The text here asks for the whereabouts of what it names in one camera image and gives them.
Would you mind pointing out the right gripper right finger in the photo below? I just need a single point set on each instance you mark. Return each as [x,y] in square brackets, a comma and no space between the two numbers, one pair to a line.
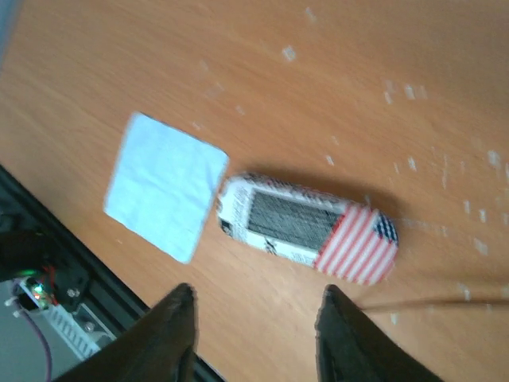
[351,347]

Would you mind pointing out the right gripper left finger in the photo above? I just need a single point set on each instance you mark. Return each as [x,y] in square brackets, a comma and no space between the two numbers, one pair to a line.
[159,347]

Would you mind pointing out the flag newsprint glasses case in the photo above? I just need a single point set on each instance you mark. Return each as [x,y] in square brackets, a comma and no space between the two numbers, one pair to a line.
[330,234]

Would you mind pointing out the light blue cleaning cloth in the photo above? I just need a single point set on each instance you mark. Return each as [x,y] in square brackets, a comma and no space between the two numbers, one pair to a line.
[164,185]

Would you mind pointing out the light blue slotted cable duct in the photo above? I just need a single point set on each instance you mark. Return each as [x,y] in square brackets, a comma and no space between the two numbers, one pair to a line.
[79,342]

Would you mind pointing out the black aluminium front rail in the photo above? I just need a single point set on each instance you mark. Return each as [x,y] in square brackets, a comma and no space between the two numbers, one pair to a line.
[49,266]

